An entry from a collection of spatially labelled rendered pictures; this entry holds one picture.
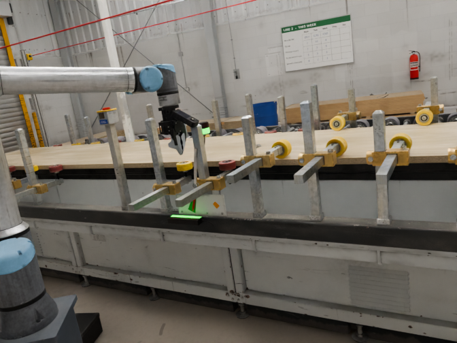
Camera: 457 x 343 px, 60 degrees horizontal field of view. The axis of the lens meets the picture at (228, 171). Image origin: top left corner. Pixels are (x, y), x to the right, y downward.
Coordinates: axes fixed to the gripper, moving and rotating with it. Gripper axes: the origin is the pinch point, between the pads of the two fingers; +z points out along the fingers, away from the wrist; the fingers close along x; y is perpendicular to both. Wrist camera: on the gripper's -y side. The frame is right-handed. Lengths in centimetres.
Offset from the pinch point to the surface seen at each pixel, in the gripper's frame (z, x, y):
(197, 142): -2.6, -6.1, -4.4
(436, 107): 5, -114, -93
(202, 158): 4.8, -6.1, -5.5
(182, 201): 15.7, 17.6, -9.3
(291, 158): 10.9, -27.1, -38.4
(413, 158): 12, -27, -87
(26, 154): 0, -7, 119
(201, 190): 16.1, 3.8, -9.3
